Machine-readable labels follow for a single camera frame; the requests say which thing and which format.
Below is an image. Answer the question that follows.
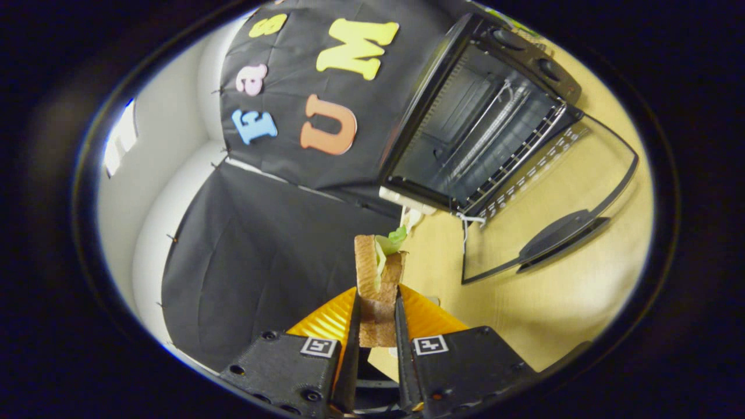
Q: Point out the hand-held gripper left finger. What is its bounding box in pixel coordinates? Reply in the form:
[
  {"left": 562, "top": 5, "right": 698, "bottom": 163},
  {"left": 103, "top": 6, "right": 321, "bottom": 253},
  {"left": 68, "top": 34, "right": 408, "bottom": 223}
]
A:
[{"left": 218, "top": 286, "right": 363, "bottom": 418}]

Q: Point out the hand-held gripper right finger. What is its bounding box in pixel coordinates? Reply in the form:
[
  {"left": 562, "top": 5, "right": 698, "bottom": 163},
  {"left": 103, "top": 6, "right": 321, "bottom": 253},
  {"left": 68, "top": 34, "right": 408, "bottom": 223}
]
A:
[{"left": 395, "top": 284, "right": 539, "bottom": 418}]

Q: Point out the toasted sandwich with lettuce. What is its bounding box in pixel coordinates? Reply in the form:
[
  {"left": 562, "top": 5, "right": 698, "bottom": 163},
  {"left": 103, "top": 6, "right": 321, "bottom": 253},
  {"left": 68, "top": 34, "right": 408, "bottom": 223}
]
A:
[{"left": 354, "top": 226, "right": 409, "bottom": 349}]

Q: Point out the black toaster oven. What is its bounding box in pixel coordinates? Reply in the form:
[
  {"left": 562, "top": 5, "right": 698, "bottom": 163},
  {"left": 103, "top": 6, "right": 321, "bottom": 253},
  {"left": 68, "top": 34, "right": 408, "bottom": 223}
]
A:
[{"left": 378, "top": 13, "right": 640, "bottom": 286}]

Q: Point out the white pop-up toaster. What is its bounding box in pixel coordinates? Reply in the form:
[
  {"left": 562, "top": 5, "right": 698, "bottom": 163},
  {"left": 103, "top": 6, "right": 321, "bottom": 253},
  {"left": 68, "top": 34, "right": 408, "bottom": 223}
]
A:
[{"left": 378, "top": 186, "right": 438, "bottom": 216}]

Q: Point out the black backdrop cloth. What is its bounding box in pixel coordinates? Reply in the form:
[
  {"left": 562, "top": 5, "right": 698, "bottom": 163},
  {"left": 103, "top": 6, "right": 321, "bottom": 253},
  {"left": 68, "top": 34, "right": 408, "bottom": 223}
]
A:
[{"left": 160, "top": 0, "right": 466, "bottom": 373}]

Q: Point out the long ceiling light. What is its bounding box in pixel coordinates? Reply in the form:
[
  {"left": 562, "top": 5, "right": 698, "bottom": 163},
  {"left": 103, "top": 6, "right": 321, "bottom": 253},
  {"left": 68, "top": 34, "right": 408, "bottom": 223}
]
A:
[{"left": 103, "top": 97, "right": 139, "bottom": 179}]

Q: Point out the white string tie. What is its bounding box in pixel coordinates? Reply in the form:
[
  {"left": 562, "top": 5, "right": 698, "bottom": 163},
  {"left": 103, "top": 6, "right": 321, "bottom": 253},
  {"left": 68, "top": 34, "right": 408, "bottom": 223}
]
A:
[{"left": 455, "top": 212, "right": 487, "bottom": 258}]

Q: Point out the white toaster cord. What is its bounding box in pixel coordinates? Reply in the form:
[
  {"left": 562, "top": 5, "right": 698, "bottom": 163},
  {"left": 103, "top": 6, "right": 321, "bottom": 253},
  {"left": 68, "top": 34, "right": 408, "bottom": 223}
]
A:
[{"left": 400, "top": 208, "right": 427, "bottom": 235}]

